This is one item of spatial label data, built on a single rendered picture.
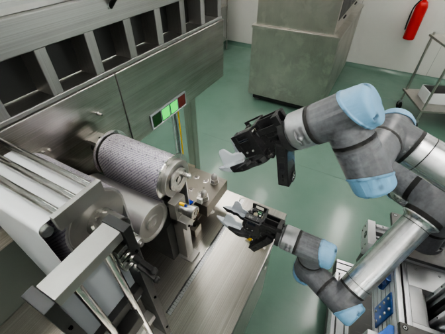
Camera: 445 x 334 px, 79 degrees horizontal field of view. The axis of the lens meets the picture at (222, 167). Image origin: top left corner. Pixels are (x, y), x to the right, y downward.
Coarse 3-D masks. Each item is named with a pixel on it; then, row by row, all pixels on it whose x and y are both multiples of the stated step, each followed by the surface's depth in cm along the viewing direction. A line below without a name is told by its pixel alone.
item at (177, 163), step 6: (174, 162) 77; (180, 162) 78; (186, 162) 81; (168, 168) 75; (174, 168) 76; (186, 168) 83; (168, 174) 75; (162, 180) 75; (168, 180) 76; (162, 186) 76; (168, 186) 77; (162, 192) 78; (168, 192) 78; (174, 192) 81
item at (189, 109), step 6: (192, 102) 167; (186, 108) 169; (192, 108) 169; (186, 114) 173; (192, 114) 172; (186, 120) 176; (192, 120) 174; (186, 126) 179; (192, 126) 177; (186, 132) 183; (192, 132) 180; (192, 138) 183; (192, 144) 188; (198, 144) 192; (192, 150) 191; (198, 150) 196; (192, 156) 195; (198, 156) 199; (192, 162) 200; (198, 162) 202; (198, 168) 205
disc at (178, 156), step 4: (172, 156) 76; (176, 156) 78; (180, 156) 80; (184, 156) 82; (168, 160) 75; (172, 160) 77; (164, 164) 74; (168, 164) 76; (164, 168) 74; (160, 172) 74; (160, 176) 74; (160, 180) 75; (156, 184) 74; (160, 184) 75; (156, 188) 75; (160, 188) 76; (160, 192) 77; (160, 196) 77; (164, 196) 79; (164, 200) 80
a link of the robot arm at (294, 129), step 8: (296, 112) 50; (288, 120) 50; (296, 120) 49; (288, 128) 50; (296, 128) 49; (304, 128) 48; (288, 136) 50; (296, 136) 50; (304, 136) 49; (296, 144) 51; (304, 144) 50; (312, 144) 50
